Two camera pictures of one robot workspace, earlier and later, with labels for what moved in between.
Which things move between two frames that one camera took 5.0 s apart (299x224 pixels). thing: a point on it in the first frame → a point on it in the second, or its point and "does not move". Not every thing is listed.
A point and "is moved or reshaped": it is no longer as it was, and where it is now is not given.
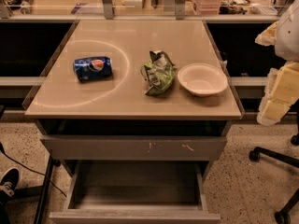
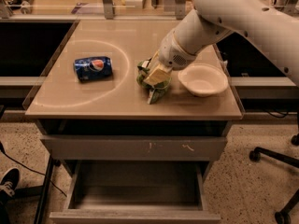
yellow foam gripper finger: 267,36 → 154,61
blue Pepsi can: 92,68 does not move
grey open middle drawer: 135,192 does not move
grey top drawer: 136,147 does not move
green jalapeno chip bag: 158,73 is moved or reshaped
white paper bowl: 202,79 does not move
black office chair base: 282,217 does not move
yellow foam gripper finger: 281,91 → 158,75
